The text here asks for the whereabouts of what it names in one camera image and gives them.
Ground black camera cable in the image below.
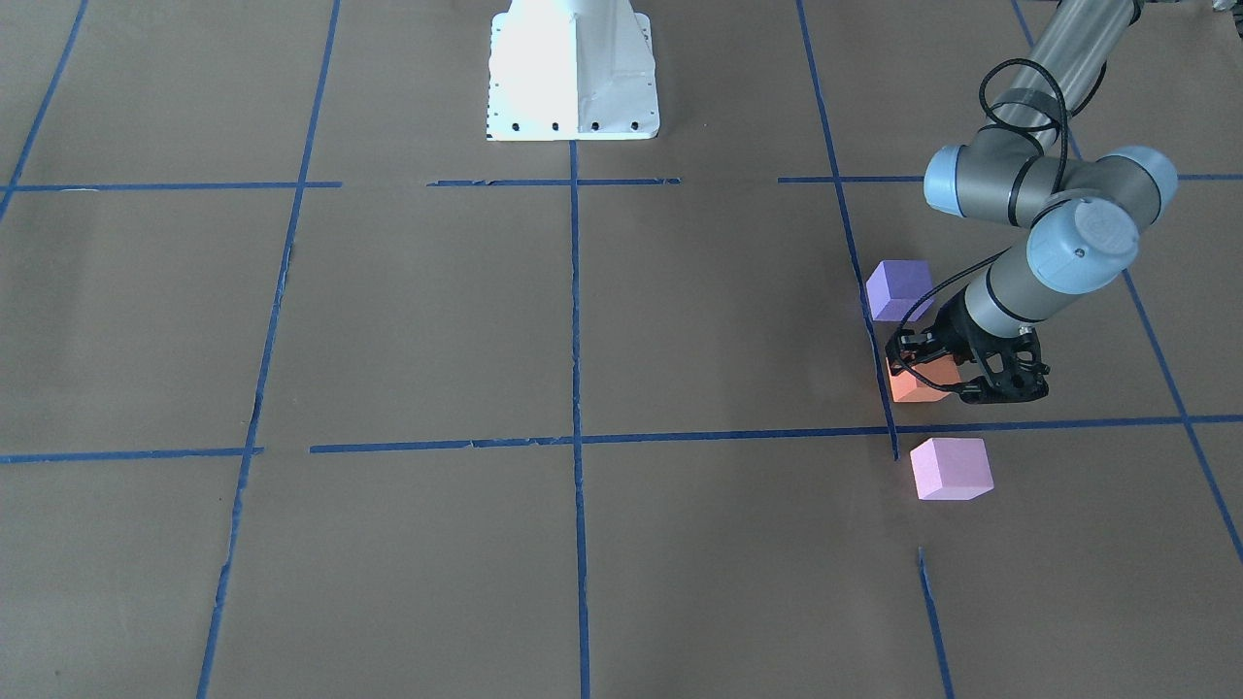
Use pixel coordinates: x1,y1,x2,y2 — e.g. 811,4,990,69
884,58,1108,394

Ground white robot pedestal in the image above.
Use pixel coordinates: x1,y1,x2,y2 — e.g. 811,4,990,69
486,1,661,142

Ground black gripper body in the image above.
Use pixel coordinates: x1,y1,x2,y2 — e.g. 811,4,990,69
932,291,1052,404

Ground purple foam cube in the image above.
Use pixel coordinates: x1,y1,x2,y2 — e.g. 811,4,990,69
865,257,933,322

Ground pink foam cube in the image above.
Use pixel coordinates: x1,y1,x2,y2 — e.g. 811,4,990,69
910,438,994,501

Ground orange foam cube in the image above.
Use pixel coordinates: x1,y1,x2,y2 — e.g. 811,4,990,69
888,351,962,405

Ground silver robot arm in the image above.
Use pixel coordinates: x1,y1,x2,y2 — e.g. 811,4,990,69
885,1,1178,404

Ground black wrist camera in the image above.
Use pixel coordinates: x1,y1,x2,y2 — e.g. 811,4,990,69
885,330,948,377

